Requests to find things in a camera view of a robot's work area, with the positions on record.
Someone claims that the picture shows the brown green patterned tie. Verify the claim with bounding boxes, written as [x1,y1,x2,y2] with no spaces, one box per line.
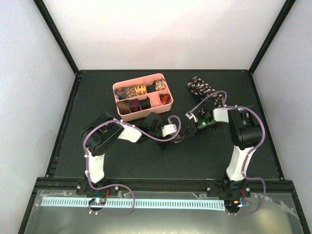
[171,134,185,144]

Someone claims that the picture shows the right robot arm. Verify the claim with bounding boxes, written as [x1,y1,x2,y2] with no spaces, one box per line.
[186,106,265,196]

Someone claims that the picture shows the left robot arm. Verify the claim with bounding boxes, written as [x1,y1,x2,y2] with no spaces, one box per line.
[81,112,181,195]

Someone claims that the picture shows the red navy rolled tie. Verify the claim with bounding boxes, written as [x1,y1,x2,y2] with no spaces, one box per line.
[129,98,141,113]

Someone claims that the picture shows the red striped rolled tie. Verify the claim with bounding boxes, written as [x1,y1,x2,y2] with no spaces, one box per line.
[159,94,172,105]

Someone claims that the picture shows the pink divided organizer box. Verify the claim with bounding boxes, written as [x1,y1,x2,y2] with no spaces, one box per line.
[113,73,174,121]

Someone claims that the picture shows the black floral tie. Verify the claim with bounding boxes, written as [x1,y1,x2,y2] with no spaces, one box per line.
[187,77,227,113]

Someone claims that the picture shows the yellow black rolled tie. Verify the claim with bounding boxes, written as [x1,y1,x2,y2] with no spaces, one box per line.
[135,84,147,96]

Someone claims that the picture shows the brown paisley rolled tie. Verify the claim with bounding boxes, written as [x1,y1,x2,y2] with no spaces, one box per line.
[125,86,137,98]

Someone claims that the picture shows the white red floral rolled tie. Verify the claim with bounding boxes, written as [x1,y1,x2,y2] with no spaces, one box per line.
[154,79,167,91]

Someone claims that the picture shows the blue floral rolled tie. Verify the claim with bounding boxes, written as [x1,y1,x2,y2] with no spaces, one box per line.
[114,88,127,100]

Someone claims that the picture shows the light blue slotted strip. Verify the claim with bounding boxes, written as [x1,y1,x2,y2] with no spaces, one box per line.
[40,197,225,211]

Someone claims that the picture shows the clear acrylic sheet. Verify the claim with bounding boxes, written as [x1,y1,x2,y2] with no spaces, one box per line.
[22,190,304,234]

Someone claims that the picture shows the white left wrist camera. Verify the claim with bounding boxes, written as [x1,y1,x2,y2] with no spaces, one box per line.
[162,124,177,137]

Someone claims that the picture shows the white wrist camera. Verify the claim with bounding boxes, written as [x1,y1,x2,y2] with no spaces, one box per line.
[162,124,177,137]
[185,112,198,123]

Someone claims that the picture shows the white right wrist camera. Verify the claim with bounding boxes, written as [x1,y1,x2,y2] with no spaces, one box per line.
[185,112,198,123]

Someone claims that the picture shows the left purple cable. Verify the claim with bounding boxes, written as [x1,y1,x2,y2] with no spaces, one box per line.
[83,116,181,216]

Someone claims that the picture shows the purple cable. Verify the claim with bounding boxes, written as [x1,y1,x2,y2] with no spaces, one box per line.
[83,116,181,216]
[187,90,267,217]

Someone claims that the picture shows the black aluminium mounting rail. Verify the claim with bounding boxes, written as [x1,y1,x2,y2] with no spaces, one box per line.
[36,179,295,195]

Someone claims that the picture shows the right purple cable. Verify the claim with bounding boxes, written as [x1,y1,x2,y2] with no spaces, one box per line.
[187,90,267,217]

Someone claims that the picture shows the right black frame post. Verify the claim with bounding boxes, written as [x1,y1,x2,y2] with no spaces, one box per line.
[249,0,296,75]

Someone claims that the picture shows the black frame post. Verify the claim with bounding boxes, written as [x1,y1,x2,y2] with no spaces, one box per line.
[249,0,296,75]
[33,0,79,75]

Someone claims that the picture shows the left black frame post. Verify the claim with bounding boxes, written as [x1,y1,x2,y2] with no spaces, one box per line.
[33,0,79,75]

